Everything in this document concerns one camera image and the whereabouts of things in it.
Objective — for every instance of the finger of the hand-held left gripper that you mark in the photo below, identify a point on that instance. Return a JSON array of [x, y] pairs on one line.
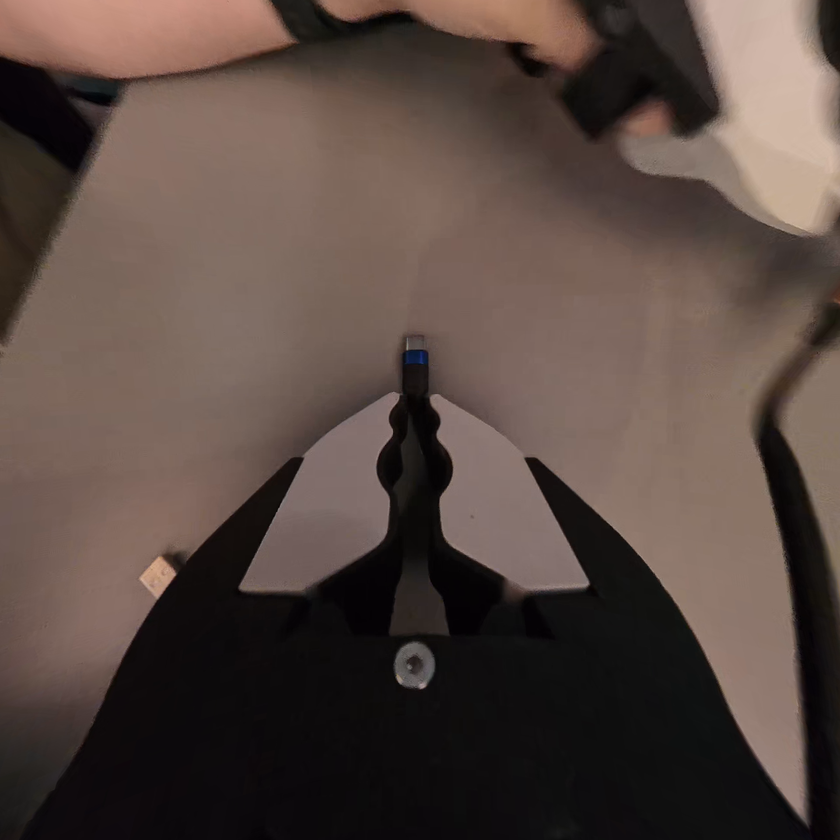
[[768, 98]]

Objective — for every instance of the silver usb-a plug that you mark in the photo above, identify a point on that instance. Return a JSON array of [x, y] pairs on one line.
[[157, 576]]

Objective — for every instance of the person's left hand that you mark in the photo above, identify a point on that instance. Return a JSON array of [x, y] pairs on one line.
[[492, 19]]

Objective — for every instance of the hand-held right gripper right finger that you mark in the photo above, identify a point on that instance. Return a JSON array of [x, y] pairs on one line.
[[512, 518]]

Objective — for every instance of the black wrist watch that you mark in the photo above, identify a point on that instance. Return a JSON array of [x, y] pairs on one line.
[[308, 19]]

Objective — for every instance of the person's left forearm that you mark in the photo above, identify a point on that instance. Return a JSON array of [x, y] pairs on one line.
[[131, 33]]

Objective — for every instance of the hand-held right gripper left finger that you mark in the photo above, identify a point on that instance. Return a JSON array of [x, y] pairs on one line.
[[328, 512]]

